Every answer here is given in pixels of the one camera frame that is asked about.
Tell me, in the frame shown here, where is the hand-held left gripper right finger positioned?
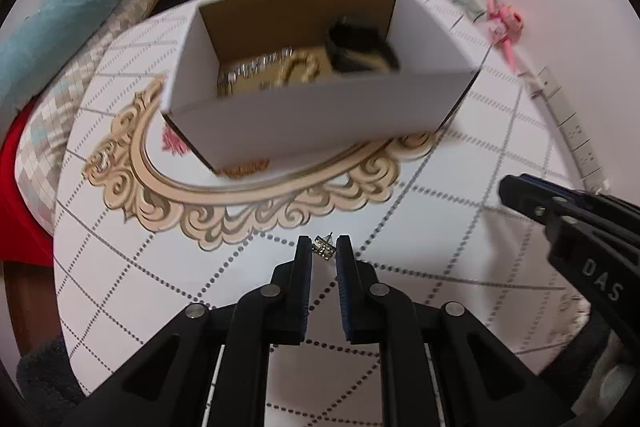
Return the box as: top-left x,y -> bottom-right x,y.
335,235 -> 577,427

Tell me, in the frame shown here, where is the teal blanket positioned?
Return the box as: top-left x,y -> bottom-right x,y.
0,0 -> 223,118

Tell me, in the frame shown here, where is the red bed sheet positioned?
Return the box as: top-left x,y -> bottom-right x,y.
0,99 -> 57,269

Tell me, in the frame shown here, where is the small silver earring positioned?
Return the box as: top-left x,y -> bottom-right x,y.
312,234 -> 336,261

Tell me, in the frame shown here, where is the white printed tablecloth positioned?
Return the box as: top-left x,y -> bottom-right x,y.
52,0 -> 603,427

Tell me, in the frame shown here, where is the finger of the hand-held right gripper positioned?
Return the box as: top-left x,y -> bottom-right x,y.
499,174 -> 592,229

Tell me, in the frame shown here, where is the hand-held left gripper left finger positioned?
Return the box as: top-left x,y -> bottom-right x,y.
60,235 -> 314,427

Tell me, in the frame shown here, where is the gold chain bracelet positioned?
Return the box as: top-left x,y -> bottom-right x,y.
260,52 -> 323,90

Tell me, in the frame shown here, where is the cardboard box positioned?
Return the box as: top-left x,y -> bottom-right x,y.
160,0 -> 482,178

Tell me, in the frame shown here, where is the pink plush toy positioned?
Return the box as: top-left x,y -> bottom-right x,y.
482,0 -> 526,68

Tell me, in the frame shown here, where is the black smart band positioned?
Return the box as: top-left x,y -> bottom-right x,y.
326,16 -> 401,75

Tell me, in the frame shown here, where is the dark fuzzy clothing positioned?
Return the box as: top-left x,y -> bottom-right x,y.
16,336 -> 88,414

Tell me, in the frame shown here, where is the silver bead bracelet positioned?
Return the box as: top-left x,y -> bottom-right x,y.
217,48 -> 296,96

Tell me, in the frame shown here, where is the white power strip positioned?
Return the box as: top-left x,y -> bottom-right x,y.
520,66 -> 612,194

